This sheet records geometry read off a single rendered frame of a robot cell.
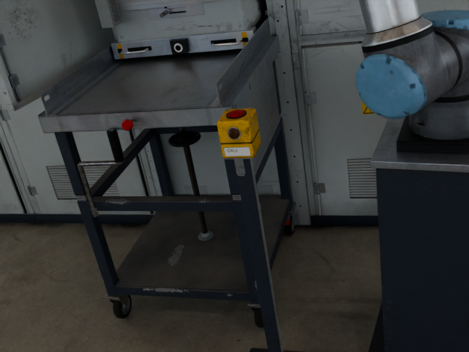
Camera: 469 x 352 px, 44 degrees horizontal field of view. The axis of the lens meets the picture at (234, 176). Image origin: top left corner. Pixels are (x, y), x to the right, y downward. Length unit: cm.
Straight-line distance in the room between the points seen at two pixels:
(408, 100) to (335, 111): 105
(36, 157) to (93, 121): 111
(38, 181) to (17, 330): 80
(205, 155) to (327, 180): 53
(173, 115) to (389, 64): 68
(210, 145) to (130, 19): 64
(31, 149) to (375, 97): 192
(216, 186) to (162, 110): 95
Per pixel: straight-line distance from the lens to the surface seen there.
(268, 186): 248
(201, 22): 206
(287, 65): 224
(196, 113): 162
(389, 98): 125
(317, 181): 240
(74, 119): 180
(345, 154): 233
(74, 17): 226
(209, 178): 253
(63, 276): 262
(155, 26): 213
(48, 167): 285
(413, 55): 124
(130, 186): 268
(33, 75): 209
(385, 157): 143
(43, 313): 246
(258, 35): 205
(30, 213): 310
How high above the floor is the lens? 141
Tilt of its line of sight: 28 degrees down
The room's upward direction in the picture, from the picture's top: 10 degrees counter-clockwise
